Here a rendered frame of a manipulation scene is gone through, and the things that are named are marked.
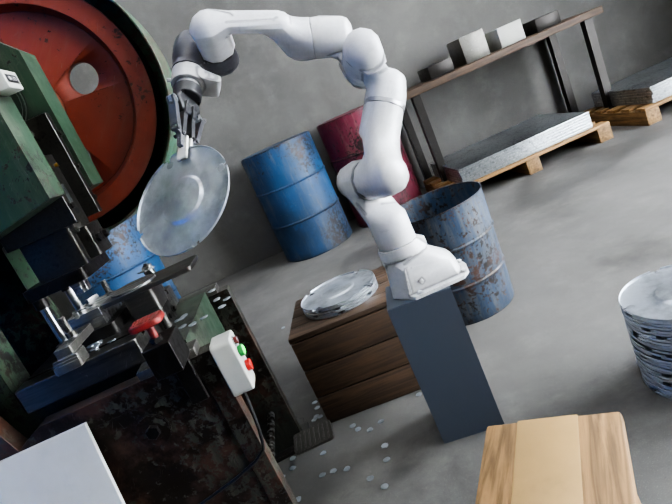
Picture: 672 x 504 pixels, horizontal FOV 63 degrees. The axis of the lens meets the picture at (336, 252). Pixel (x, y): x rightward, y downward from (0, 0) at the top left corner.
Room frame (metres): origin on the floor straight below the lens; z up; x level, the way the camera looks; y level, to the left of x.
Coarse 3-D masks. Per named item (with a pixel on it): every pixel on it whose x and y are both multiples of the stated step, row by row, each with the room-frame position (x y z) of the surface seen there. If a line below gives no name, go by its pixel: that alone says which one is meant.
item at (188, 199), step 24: (192, 168) 1.37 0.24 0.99; (216, 168) 1.32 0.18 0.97; (144, 192) 1.43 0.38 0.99; (168, 192) 1.37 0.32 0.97; (192, 192) 1.32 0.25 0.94; (216, 192) 1.28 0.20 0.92; (144, 216) 1.39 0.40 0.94; (168, 216) 1.32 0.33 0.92; (192, 216) 1.29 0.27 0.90; (216, 216) 1.24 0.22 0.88; (144, 240) 1.34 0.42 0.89; (168, 240) 1.29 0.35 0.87; (192, 240) 1.25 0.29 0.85
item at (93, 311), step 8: (104, 296) 1.47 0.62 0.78; (88, 304) 1.45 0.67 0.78; (96, 304) 1.40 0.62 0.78; (120, 304) 1.48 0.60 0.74; (80, 312) 1.39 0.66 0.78; (88, 312) 1.35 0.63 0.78; (96, 312) 1.35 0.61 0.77; (104, 312) 1.36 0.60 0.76; (112, 312) 1.41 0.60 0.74; (72, 320) 1.34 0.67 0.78; (80, 320) 1.34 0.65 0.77; (88, 320) 1.35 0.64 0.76; (96, 320) 1.35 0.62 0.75; (104, 320) 1.35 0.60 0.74; (72, 328) 1.34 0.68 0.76
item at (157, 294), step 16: (192, 256) 1.48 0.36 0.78; (160, 272) 1.45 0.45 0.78; (176, 272) 1.35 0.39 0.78; (128, 288) 1.39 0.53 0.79; (144, 288) 1.35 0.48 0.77; (160, 288) 1.44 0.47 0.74; (112, 304) 1.35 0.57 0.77; (128, 304) 1.37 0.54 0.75; (144, 304) 1.37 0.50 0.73; (160, 304) 1.38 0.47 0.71
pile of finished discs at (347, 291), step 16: (352, 272) 2.01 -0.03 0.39; (368, 272) 1.93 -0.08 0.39; (320, 288) 2.00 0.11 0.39; (336, 288) 1.90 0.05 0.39; (352, 288) 1.84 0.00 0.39; (368, 288) 1.79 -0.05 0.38; (304, 304) 1.90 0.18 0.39; (320, 304) 1.82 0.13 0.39; (336, 304) 1.75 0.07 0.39; (352, 304) 1.75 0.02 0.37
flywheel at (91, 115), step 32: (0, 0) 1.75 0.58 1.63; (32, 0) 1.75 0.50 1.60; (64, 0) 1.75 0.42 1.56; (0, 32) 1.79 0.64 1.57; (32, 32) 1.79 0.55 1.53; (64, 32) 1.79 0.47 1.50; (96, 32) 1.75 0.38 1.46; (64, 64) 1.79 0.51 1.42; (96, 64) 1.79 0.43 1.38; (128, 64) 1.76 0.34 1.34; (64, 96) 1.79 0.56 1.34; (96, 96) 1.79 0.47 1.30; (128, 96) 1.79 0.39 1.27; (160, 96) 1.85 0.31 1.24; (96, 128) 1.79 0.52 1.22; (128, 128) 1.79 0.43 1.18; (160, 128) 1.81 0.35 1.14; (96, 160) 1.79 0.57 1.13; (128, 160) 1.75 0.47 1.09; (96, 192) 1.77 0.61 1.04; (128, 192) 1.75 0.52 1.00
